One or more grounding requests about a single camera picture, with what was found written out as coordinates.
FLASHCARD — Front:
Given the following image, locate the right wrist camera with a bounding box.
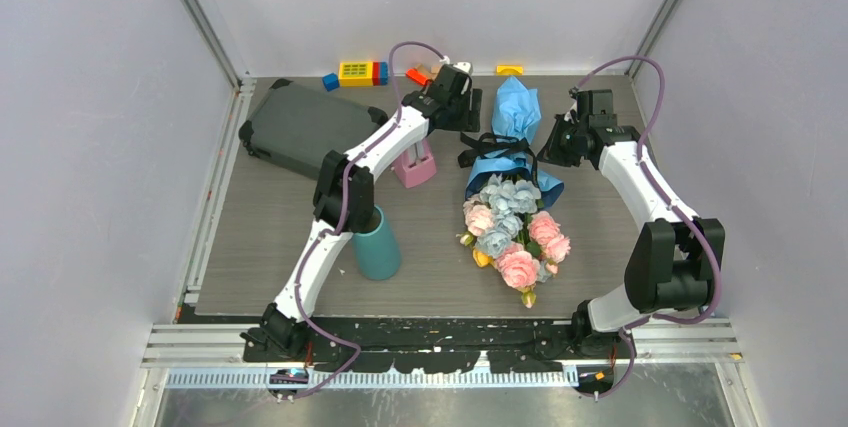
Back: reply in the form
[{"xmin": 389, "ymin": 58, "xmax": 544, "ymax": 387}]
[{"xmin": 571, "ymin": 89, "xmax": 618, "ymax": 128}]

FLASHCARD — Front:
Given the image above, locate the black ribbon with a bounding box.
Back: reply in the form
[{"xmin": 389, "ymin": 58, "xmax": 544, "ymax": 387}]
[{"xmin": 457, "ymin": 132, "xmax": 538, "ymax": 183}]

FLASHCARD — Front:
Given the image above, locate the yellow arch toy block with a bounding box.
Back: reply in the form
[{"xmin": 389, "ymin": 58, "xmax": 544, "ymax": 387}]
[{"xmin": 495, "ymin": 64, "xmax": 524, "ymax": 76}]

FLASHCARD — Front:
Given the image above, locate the red blue toy block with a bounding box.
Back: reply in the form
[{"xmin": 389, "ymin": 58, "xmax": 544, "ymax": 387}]
[{"xmin": 371, "ymin": 62, "xmax": 389, "ymax": 86}]

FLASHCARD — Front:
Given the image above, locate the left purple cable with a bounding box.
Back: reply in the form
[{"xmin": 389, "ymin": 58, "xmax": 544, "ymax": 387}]
[{"xmin": 291, "ymin": 40, "xmax": 452, "ymax": 402}]

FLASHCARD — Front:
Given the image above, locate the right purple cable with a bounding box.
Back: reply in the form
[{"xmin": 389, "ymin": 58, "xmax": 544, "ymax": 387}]
[{"xmin": 572, "ymin": 56, "xmax": 723, "ymax": 402}]

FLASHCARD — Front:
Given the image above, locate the blue toy cube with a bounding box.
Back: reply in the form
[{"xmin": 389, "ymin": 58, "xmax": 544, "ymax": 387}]
[{"xmin": 322, "ymin": 73, "xmax": 340, "ymax": 92}]

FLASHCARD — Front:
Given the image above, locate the blue flower bouquet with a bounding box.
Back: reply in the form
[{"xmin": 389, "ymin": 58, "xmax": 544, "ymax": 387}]
[{"xmin": 458, "ymin": 76, "xmax": 571, "ymax": 308}]

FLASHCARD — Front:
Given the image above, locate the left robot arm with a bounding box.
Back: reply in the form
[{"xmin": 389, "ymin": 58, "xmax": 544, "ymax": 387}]
[{"xmin": 241, "ymin": 60, "xmax": 473, "ymax": 361}]

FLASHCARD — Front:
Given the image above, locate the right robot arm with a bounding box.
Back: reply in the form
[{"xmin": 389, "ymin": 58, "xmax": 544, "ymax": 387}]
[{"xmin": 535, "ymin": 111, "xmax": 725, "ymax": 359}]

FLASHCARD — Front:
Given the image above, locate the orange red toy block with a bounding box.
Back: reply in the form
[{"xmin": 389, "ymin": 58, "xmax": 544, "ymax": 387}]
[{"xmin": 405, "ymin": 68, "xmax": 431, "ymax": 87}]

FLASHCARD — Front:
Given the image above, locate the teal vase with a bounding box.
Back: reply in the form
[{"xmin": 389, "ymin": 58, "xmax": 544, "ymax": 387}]
[{"xmin": 352, "ymin": 206, "xmax": 402, "ymax": 281}]

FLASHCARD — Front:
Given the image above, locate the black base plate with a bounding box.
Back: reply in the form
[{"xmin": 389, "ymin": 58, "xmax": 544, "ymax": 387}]
[{"xmin": 240, "ymin": 317, "xmax": 630, "ymax": 374}]

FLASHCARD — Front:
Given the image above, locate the aluminium frame rail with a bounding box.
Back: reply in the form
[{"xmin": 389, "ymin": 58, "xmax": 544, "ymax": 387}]
[{"xmin": 142, "ymin": 318, "xmax": 743, "ymax": 390}]

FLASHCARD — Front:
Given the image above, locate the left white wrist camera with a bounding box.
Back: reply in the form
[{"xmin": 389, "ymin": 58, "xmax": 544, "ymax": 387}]
[{"xmin": 440, "ymin": 61, "xmax": 473, "ymax": 76}]

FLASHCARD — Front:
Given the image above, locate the grey black case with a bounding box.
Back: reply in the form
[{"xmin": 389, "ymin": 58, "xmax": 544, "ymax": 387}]
[{"xmin": 238, "ymin": 78, "xmax": 389, "ymax": 179}]

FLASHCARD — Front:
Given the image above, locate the pink metronome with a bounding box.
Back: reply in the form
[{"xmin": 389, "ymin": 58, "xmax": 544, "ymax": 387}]
[{"xmin": 392, "ymin": 139, "xmax": 437, "ymax": 189}]

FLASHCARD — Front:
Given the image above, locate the purple cable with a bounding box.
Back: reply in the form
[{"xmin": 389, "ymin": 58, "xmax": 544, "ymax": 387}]
[
  {"xmin": 291, "ymin": 40, "xmax": 452, "ymax": 402},
  {"xmin": 572, "ymin": 56, "xmax": 723, "ymax": 402}
]

